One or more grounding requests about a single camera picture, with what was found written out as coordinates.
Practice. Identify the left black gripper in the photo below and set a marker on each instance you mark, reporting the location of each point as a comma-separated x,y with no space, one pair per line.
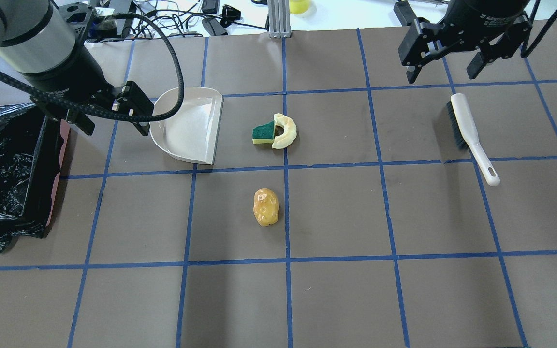
68,72

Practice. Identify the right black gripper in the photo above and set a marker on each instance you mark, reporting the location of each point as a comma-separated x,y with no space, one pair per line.
482,19

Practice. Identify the white hand brush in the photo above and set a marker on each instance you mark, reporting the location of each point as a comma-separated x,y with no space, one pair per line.
466,136

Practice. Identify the white plastic dustpan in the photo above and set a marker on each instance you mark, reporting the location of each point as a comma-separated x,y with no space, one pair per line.
191,134

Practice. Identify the green yellow sponge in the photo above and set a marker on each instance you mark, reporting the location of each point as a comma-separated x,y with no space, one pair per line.
264,134

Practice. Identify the yellow potato toy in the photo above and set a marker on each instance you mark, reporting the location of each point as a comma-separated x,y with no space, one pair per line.
266,207

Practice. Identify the pale yellow curved peel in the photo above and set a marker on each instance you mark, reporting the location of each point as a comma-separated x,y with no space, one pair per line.
289,134

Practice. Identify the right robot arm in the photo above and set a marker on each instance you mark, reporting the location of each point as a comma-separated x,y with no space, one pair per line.
489,8

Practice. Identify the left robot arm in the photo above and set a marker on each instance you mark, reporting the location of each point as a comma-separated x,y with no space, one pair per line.
40,44

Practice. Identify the black trash bag bin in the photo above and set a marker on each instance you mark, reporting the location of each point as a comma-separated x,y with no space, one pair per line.
30,147

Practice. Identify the yellow tape roll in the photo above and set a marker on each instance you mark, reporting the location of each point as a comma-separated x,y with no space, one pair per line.
299,6

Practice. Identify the aluminium frame post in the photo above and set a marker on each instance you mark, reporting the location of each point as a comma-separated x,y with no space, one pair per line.
279,19

